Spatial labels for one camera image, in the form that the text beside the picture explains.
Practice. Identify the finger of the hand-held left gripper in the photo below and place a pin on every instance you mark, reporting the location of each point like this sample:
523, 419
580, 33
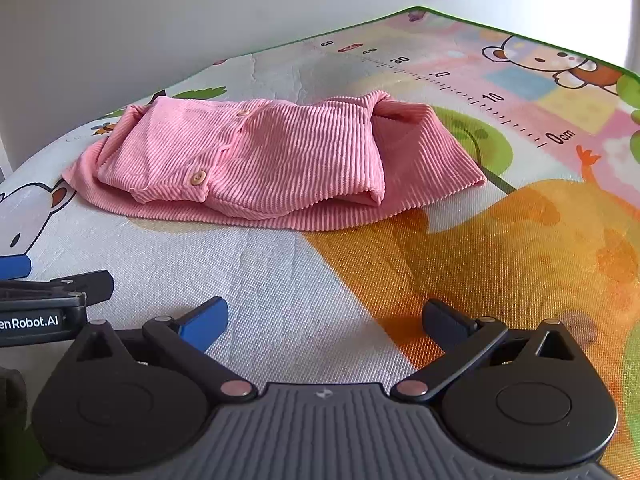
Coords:
14, 267
95, 284

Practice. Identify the pink ribbed buttoned garment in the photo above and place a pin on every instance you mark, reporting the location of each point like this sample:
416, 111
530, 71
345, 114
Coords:
280, 160

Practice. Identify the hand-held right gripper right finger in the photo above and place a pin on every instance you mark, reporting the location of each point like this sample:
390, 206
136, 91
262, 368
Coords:
442, 322

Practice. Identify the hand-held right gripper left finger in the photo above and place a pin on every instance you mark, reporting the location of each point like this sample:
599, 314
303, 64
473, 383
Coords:
204, 321

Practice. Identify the cartoon printed play mat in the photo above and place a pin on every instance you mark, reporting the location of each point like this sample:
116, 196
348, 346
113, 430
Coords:
350, 270

